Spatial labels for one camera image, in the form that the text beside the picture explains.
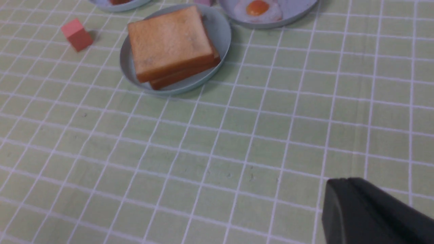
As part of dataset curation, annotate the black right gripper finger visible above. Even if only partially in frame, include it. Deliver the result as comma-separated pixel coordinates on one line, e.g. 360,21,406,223
321,177,434,244

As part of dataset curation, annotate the grey egg plate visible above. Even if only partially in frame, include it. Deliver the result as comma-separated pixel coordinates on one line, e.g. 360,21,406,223
218,0,318,29

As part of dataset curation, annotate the middle fried egg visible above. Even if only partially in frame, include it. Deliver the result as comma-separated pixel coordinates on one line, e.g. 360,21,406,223
234,0,283,23

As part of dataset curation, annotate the light blue centre plate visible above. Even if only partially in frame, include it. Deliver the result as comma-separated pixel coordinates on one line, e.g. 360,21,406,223
119,5,232,96

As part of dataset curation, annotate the pink cube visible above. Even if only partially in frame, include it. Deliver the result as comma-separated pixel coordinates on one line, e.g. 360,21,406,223
193,0,215,6

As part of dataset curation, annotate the blue bread plate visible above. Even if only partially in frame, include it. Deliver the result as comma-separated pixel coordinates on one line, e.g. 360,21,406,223
88,0,151,13

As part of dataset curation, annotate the salmon red cube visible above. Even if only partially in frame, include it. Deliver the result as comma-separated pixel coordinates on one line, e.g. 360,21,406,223
61,18,93,52

